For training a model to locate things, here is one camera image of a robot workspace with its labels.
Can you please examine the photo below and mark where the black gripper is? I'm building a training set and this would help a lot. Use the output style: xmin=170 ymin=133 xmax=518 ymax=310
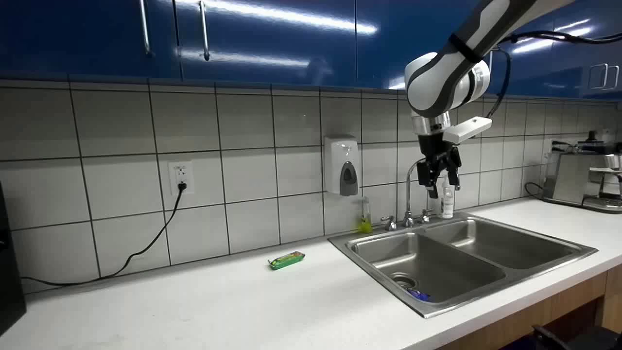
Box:
xmin=417 ymin=129 xmax=465 ymax=199

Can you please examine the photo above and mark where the blue snack packet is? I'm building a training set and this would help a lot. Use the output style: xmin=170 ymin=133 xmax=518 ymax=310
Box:
xmin=409 ymin=287 xmax=434 ymax=304

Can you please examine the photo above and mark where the chrome sink faucet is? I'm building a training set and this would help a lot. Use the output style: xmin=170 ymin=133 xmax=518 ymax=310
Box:
xmin=380 ymin=159 xmax=436 ymax=233

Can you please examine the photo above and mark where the stainless steel double sink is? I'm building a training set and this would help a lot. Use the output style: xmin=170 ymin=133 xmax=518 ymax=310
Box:
xmin=327 ymin=211 xmax=599 ymax=318

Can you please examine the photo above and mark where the sink drain strainer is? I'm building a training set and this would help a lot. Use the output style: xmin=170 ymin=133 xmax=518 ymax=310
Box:
xmin=392 ymin=271 xmax=419 ymax=291

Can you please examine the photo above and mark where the green snack packet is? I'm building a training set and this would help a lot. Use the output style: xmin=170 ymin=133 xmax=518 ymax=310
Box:
xmin=267 ymin=248 xmax=308 ymax=271

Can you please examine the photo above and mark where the small white bottle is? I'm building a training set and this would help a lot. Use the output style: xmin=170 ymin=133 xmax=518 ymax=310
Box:
xmin=440 ymin=184 xmax=458 ymax=221

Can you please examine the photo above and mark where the green dish soap bottle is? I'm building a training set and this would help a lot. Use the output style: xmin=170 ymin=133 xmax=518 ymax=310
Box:
xmin=355 ymin=198 xmax=378 ymax=236

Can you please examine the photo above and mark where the silver coffee machine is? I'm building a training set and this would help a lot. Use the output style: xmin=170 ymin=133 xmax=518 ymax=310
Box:
xmin=543 ymin=129 xmax=622 ymax=215

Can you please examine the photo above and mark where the black chair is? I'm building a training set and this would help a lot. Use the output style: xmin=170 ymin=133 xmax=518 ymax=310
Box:
xmin=531 ymin=322 xmax=622 ymax=350

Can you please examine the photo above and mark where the blue cabinet door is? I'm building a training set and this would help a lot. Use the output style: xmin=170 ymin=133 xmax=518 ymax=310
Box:
xmin=0 ymin=0 xmax=182 ymax=83
xmin=174 ymin=0 xmax=364 ymax=91

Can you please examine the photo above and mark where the white wall soap dispenser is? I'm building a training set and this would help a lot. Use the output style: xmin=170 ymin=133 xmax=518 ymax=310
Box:
xmin=322 ymin=133 xmax=364 ymax=198

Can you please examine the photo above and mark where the white wall power outlet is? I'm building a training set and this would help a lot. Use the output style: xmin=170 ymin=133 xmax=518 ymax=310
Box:
xmin=168 ymin=159 xmax=195 ymax=194

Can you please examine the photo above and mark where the silver cabinet handle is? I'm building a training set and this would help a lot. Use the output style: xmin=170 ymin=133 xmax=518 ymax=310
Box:
xmin=137 ymin=0 xmax=156 ymax=58
xmin=197 ymin=0 xmax=215 ymax=63

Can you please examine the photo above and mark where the black power cable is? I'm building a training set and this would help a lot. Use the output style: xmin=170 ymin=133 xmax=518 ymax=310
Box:
xmin=18 ymin=180 xmax=191 ymax=289

